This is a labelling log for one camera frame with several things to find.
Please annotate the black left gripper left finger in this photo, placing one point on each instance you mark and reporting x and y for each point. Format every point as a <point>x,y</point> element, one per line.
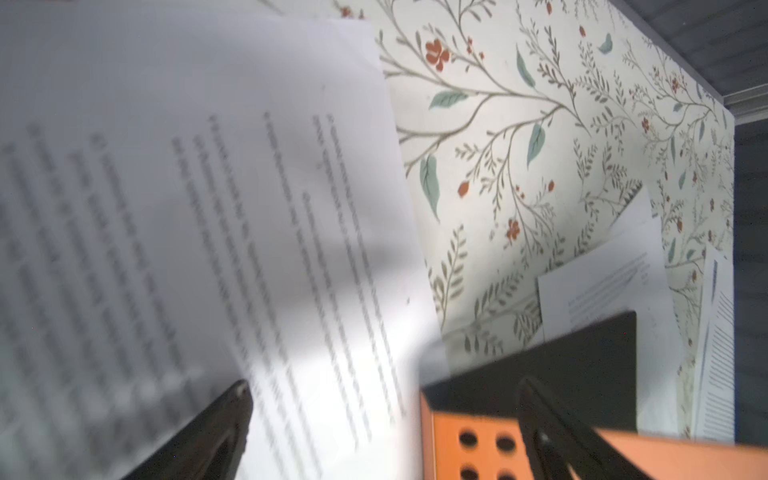
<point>211,446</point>

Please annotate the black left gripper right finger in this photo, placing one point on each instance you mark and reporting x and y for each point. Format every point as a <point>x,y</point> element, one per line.
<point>559,445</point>

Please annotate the orange folder black inside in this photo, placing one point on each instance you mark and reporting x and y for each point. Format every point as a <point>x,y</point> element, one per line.
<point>470,429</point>

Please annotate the white printed sheet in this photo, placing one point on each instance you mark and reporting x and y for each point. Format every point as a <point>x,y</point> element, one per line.
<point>190,198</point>
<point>713,414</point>

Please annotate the white printed sheets centre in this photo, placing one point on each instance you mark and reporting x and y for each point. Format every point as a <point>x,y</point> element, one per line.
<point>626,273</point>

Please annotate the floral table mat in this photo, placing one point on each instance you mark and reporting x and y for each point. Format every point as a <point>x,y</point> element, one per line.
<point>527,128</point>

